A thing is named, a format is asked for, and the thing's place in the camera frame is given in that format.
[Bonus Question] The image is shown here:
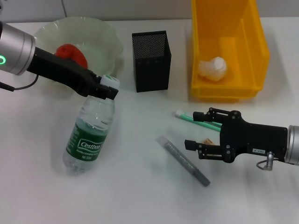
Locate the black mesh pen holder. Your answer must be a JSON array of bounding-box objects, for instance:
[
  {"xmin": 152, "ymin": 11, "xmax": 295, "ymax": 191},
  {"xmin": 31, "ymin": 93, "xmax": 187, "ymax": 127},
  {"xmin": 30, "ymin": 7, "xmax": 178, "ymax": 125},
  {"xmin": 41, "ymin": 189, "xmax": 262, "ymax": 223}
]
[{"xmin": 131, "ymin": 30, "xmax": 172, "ymax": 93}]

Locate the wrist cable with plug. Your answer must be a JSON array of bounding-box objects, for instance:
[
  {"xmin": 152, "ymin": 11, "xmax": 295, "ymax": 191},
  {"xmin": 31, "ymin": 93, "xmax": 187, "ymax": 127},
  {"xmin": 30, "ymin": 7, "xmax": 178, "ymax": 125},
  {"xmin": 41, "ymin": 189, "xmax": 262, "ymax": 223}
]
[
  {"xmin": 0, "ymin": 74, "xmax": 39, "ymax": 92},
  {"xmin": 256, "ymin": 151, "xmax": 278, "ymax": 171}
]

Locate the white paper ball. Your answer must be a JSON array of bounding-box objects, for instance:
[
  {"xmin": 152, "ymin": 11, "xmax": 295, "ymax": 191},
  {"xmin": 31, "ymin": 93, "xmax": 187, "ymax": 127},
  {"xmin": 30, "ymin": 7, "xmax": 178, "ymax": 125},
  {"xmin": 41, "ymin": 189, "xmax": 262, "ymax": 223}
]
[{"xmin": 198, "ymin": 56, "xmax": 228, "ymax": 82}]

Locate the left wrist cable with plug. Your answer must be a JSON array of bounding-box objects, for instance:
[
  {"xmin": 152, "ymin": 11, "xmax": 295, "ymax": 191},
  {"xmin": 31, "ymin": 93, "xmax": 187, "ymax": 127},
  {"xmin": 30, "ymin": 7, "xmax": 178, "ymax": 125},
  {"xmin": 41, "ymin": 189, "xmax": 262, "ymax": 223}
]
[{"xmin": 0, "ymin": 74, "xmax": 39, "ymax": 92}]

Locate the right wrist cable with plug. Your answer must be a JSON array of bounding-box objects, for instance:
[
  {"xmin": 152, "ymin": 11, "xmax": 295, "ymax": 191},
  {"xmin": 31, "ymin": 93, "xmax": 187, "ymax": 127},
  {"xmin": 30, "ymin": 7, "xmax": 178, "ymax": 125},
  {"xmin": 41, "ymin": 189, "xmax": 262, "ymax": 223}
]
[{"xmin": 256, "ymin": 151, "xmax": 278, "ymax": 171}]

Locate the clear green-label water bottle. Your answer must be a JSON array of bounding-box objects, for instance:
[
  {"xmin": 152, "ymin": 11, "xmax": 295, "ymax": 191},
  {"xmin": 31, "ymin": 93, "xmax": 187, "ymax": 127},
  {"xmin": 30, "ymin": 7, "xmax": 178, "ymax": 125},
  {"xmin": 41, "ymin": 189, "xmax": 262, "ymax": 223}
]
[{"xmin": 63, "ymin": 74, "xmax": 121, "ymax": 175}]

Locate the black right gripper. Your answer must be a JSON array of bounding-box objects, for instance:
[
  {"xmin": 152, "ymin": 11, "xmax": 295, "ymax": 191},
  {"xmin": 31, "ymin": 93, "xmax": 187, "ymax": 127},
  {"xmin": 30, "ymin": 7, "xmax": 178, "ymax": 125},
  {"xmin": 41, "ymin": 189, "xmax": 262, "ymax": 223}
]
[{"xmin": 184, "ymin": 107, "xmax": 289, "ymax": 164}]

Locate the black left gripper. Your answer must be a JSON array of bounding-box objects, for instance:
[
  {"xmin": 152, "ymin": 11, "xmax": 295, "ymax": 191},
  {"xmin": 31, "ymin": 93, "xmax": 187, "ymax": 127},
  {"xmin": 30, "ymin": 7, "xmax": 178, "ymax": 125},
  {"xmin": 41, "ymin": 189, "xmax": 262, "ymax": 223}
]
[{"xmin": 28, "ymin": 46, "xmax": 119, "ymax": 100}]

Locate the tan eraser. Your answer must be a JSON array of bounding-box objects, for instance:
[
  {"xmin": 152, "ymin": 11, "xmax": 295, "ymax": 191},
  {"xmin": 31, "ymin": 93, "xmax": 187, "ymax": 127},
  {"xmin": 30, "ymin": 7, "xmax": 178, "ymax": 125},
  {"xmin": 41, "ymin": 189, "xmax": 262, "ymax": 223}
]
[{"xmin": 201, "ymin": 137, "xmax": 221, "ymax": 146}]

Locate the yellow plastic bin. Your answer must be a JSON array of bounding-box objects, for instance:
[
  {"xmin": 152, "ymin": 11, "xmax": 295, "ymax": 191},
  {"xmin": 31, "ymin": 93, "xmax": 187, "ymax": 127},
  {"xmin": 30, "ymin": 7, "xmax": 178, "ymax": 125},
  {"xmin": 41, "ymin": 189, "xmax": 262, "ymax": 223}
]
[{"xmin": 191, "ymin": 0, "xmax": 271, "ymax": 103}]

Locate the pale green glass fruit plate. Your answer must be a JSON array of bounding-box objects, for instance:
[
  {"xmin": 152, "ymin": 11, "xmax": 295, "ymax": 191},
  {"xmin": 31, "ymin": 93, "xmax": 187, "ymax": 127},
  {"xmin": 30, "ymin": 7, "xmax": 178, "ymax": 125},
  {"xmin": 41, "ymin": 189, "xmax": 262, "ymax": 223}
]
[{"xmin": 32, "ymin": 16, "xmax": 124, "ymax": 91}]

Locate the grey marker pen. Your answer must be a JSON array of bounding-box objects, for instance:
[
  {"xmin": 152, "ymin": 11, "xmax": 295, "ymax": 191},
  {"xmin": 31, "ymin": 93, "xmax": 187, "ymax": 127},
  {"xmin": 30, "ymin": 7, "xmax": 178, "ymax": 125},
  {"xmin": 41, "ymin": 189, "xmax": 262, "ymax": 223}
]
[{"xmin": 155, "ymin": 135, "xmax": 211, "ymax": 187}]

